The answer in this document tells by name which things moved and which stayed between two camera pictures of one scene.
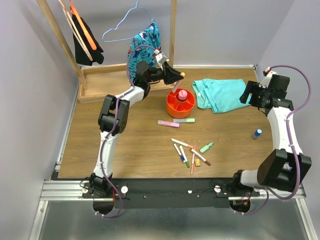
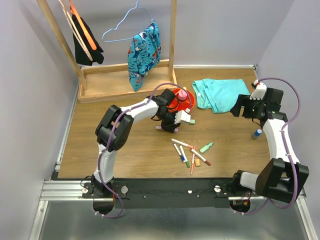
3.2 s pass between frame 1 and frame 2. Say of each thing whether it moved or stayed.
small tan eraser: stayed
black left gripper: moved
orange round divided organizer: stayed
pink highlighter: moved
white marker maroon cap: stayed
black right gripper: moved
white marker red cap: stayed
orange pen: stayed
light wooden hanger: stayed
